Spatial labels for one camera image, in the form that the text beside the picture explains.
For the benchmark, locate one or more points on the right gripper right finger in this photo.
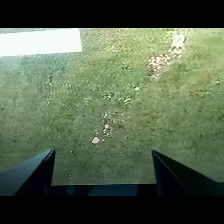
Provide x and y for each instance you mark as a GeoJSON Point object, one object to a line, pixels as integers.
{"type": "Point", "coordinates": [180, 180]}

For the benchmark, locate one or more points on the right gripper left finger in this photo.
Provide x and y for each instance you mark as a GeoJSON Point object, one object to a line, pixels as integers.
{"type": "Point", "coordinates": [31, 175]}

